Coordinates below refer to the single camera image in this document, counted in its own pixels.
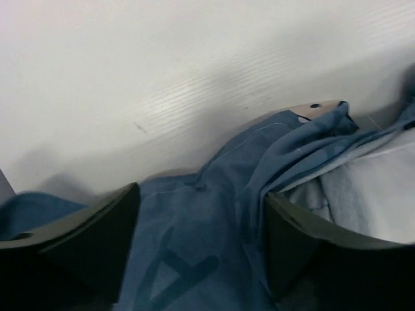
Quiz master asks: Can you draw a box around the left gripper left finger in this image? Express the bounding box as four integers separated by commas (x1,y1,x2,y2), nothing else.
1,183,140,310

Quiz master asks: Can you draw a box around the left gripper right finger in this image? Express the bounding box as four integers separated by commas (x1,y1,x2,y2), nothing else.
265,194,414,310

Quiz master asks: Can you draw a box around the blue cartoon pillowcase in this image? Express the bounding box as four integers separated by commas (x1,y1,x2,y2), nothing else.
0,100,415,311

